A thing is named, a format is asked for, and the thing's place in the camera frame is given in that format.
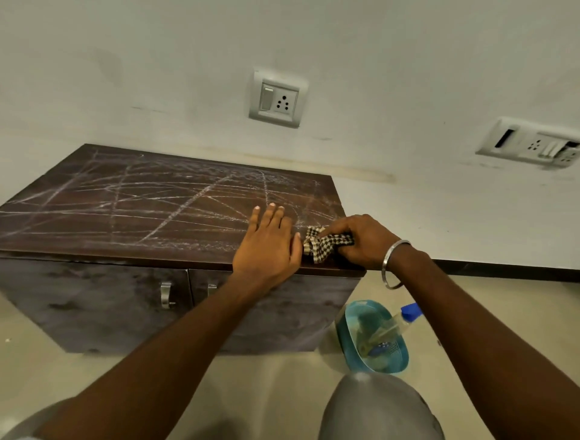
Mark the person's right hand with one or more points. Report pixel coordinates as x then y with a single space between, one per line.
367 242

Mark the person's left hand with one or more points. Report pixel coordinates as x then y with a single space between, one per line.
267 254

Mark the checkered cloth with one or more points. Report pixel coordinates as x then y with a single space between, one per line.
324 247

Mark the blue-capped spray bottle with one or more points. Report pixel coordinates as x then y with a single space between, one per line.
392 324

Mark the dark wooden cabinet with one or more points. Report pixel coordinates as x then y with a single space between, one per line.
136 213

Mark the person's left forearm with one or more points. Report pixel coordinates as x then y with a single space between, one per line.
163 362

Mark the person's right forearm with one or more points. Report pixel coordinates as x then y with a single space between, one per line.
489 344

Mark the person's right leg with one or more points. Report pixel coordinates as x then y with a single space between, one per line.
380 408

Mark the person's leg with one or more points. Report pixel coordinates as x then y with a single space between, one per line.
380 408
27 426

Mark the person's left leg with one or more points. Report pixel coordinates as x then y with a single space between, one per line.
27 426

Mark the silver bangle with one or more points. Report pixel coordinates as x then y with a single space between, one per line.
389 258

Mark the teal plastic basket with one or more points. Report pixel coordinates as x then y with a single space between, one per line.
358 317

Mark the black skirting board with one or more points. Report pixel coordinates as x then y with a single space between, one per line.
507 270

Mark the small white wall socket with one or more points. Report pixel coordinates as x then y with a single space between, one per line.
277 99

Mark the wide white switch panel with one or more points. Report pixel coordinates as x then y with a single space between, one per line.
530 144

